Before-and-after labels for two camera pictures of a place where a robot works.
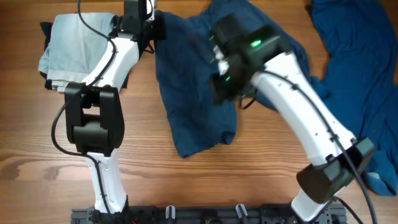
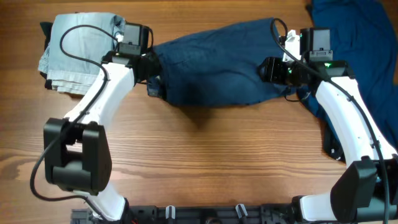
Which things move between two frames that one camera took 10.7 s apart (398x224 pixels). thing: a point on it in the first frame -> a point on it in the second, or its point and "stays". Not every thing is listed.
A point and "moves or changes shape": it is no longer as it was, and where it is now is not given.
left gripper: (160, 33) -> (158, 68)
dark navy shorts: (198, 119) moves or changes shape
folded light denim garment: (73, 47) stays
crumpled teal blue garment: (360, 78) stays
